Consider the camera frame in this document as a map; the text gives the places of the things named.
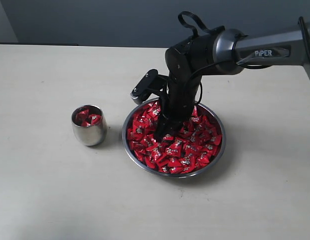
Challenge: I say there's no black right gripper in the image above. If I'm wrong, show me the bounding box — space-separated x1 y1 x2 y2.
154 74 202 140

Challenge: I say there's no red candy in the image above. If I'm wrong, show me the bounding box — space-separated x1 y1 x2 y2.
74 107 102 127

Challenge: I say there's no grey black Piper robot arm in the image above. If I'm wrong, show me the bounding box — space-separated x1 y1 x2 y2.
155 22 310 140

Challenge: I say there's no stainless steel bowl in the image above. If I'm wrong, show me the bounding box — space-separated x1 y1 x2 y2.
122 98 226 179

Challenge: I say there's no stainless steel cup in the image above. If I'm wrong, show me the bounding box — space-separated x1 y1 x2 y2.
71 104 108 147

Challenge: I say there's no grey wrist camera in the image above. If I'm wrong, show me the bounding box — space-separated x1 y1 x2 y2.
130 69 158 105

